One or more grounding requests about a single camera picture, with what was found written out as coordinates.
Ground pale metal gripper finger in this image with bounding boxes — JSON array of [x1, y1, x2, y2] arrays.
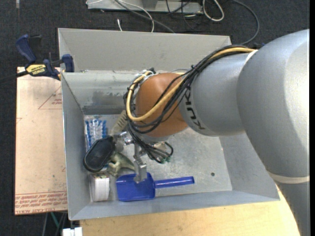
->
[[138, 163, 148, 182], [133, 159, 142, 183]]

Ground blue plastic scoop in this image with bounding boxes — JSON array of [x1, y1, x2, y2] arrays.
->
[[115, 173, 195, 202]]

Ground green toy dinosaur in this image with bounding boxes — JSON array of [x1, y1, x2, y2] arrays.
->
[[107, 151, 135, 178]]

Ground cream ribbed plastic object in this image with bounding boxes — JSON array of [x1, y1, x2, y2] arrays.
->
[[111, 109, 129, 135]]

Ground white box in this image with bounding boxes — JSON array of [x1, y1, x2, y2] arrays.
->
[[89, 173, 111, 203]]

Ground clear packet with blue pieces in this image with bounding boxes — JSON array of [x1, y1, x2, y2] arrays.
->
[[84, 117, 108, 152]]

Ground grey metal bin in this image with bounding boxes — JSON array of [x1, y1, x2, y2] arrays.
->
[[58, 28, 281, 221]]

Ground brown cardboard board, red print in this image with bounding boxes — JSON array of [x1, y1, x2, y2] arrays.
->
[[14, 66, 68, 215]]

